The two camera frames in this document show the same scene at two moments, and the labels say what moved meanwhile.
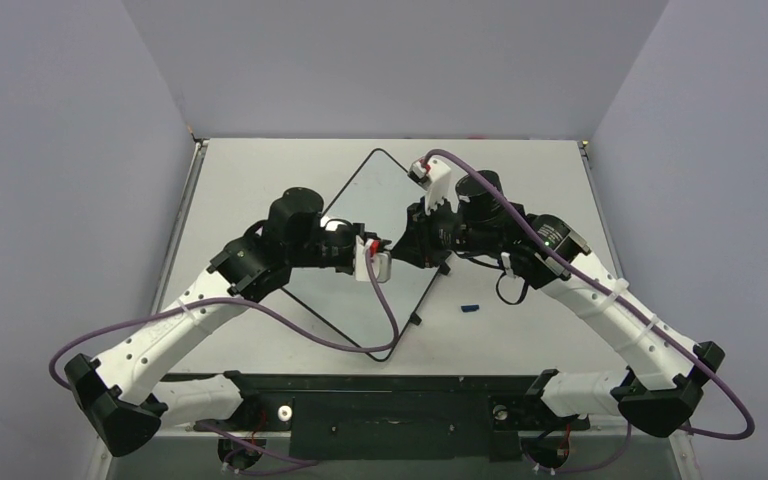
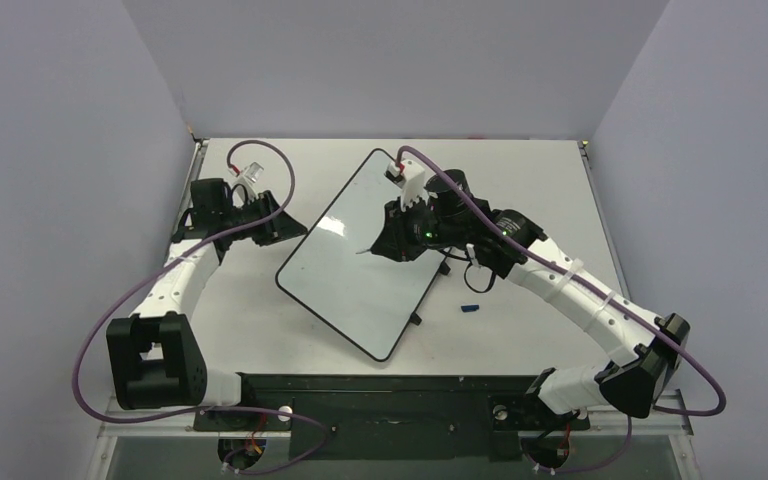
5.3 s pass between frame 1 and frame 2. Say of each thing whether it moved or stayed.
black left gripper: moved
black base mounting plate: stayed
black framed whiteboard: stayed
